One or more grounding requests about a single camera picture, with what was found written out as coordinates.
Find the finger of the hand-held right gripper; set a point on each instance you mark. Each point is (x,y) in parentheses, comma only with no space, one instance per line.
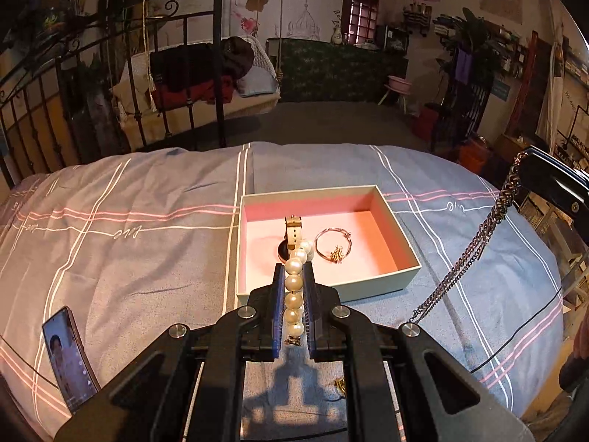
(557,184)

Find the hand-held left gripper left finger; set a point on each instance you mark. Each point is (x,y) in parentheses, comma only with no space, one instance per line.
(278,294)

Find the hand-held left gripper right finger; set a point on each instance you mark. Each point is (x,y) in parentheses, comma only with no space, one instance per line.
(308,304)

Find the pink-lined jewelry box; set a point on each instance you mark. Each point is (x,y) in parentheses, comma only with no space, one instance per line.
(368,239)

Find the orange bucket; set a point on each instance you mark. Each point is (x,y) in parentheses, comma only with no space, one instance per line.
(474,156)

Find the small gold earring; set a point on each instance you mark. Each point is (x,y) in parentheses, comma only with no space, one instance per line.
(340,386)

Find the black iron rack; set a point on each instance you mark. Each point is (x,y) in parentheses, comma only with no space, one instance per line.
(460,110)

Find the red bin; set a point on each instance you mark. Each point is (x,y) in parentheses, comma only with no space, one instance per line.
(425,122)

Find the purple cloth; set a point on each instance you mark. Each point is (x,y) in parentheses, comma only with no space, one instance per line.
(464,64)

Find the green potted plant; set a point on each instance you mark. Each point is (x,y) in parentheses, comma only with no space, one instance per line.
(474,32)

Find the pink basin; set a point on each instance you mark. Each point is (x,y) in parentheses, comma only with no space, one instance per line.
(399,83)

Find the white stool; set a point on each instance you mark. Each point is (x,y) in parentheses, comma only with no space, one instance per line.
(391,96)

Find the white hanging swing bench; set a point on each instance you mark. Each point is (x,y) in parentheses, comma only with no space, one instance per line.
(251,106)

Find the grey pillow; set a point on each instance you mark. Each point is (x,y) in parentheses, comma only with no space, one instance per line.
(255,86)

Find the red cloth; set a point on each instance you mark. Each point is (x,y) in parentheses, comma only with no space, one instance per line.
(193,94)

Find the smartphone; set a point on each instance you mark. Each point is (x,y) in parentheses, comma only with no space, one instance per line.
(69,359)

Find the small black television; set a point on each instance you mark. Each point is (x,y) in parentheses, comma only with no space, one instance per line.
(391,37)

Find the green patterned cabinet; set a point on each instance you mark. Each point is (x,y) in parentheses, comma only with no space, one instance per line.
(331,73)

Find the pile of dark clothes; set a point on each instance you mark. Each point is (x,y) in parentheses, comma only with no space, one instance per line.
(184,69)

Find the white vase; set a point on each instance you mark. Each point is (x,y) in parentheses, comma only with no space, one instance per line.
(337,37)

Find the black iron bed frame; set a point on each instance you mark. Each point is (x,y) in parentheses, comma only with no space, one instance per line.
(220,78)

